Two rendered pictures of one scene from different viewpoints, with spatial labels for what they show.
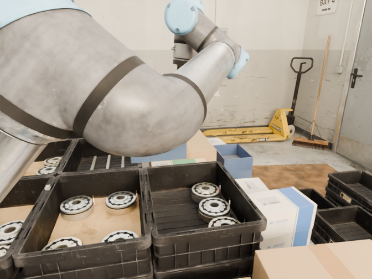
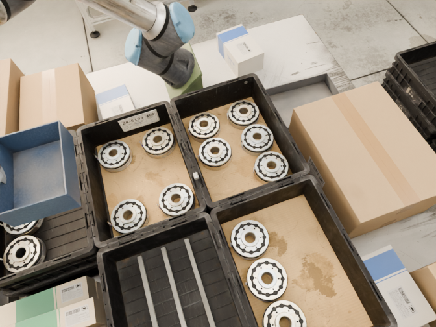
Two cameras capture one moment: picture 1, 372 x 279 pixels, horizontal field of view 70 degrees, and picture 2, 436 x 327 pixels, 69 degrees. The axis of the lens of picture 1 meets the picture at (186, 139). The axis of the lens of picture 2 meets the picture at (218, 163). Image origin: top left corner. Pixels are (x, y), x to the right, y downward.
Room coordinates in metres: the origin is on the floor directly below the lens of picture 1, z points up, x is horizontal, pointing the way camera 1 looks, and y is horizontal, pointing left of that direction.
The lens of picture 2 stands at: (1.13, 0.49, 1.71)
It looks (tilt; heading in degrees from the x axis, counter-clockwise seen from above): 61 degrees down; 179
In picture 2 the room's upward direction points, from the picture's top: 7 degrees counter-clockwise
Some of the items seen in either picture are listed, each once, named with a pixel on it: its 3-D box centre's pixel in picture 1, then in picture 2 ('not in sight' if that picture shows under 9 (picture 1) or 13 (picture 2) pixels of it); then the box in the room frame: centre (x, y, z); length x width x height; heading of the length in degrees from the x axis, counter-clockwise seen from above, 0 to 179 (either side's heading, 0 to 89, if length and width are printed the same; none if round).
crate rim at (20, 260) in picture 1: (94, 203); (137, 167); (0.67, 0.27, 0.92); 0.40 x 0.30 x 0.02; 12
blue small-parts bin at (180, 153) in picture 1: (155, 137); (37, 171); (0.74, 0.09, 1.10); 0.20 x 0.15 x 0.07; 11
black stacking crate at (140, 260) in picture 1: (96, 218); (141, 174); (0.67, 0.27, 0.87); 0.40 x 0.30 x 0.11; 12
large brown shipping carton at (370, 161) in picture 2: not in sight; (359, 160); (0.69, 0.95, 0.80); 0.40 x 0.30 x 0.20; 11
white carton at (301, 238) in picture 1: (273, 233); not in sight; (0.75, -0.30, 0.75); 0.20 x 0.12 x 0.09; 107
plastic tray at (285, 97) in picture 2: not in sight; (304, 103); (0.38, 0.87, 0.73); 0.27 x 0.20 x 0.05; 98
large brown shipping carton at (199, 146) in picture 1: (177, 156); not in sight; (1.31, 0.04, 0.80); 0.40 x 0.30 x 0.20; 11
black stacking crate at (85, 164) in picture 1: (106, 164); (178, 312); (1.06, 0.35, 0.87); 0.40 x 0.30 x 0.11; 12
